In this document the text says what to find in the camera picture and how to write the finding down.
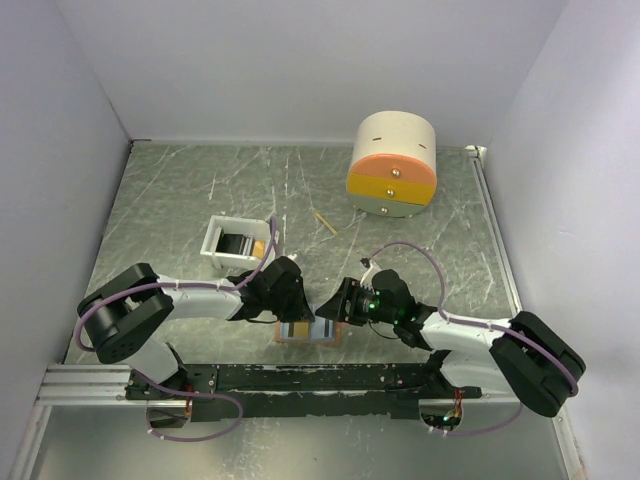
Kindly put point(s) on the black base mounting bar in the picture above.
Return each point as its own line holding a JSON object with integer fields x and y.
{"x": 275, "y": 391}

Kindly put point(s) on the aluminium rail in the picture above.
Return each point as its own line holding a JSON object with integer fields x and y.
{"x": 476, "y": 155}
{"x": 85, "y": 386}

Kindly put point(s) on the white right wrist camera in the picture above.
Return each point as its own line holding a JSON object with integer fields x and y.
{"x": 371, "y": 268}

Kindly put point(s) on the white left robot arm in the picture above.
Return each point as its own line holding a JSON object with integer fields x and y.
{"x": 117, "y": 322}

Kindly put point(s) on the aluminium right side rail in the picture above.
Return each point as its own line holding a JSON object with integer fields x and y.
{"x": 476, "y": 155}

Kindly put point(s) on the pink leather card holder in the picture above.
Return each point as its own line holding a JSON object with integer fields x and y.
{"x": 310, "y": 341}

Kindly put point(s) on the small wooden stick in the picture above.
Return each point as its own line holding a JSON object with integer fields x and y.
{"x": 326, "y": 223}

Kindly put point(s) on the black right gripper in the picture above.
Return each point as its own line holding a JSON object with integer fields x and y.
{"x": 341, "y": 305}

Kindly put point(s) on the aluminium front rail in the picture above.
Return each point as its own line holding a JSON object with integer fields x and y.
{"x": 85, "y": 386}

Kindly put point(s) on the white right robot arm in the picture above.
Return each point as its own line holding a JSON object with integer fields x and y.
{"x": 521, "y": 356}

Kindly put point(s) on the gold striped card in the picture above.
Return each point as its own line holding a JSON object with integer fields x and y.
{"x": 297, "y": 331}

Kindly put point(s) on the white card stack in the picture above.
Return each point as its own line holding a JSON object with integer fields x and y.
{"x": 246, "y": 245}

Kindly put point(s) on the white card storage box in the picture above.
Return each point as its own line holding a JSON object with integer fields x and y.
{"x": 223, "y": 237}

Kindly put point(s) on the gold card stack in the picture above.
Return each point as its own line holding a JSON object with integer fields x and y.
{"x": 258, "y": 249}

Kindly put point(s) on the round white drawer cabinet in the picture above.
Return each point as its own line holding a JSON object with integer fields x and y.
{"x": 393, "y": 170}

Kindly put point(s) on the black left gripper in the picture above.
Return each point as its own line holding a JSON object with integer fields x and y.
{"x": 302, "y": 309}

